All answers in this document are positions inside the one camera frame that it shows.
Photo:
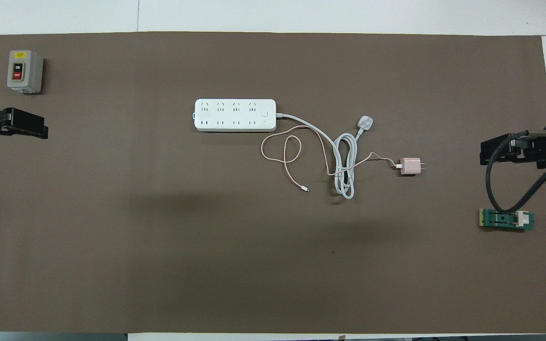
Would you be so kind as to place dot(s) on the pink charger adapter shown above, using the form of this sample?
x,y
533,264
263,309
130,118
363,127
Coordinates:
x,y
411,166

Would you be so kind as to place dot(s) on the white power strip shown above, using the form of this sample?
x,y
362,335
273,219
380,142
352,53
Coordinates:
x,y
235,115

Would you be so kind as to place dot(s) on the brown table mat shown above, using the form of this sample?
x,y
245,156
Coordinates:
x,y
254,260

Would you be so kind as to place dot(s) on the grey on-off switch box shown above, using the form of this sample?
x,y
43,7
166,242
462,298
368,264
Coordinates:
x,y
25,71

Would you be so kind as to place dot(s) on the green knife switch yellow base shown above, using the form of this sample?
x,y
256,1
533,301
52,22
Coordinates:
x,y
505,219

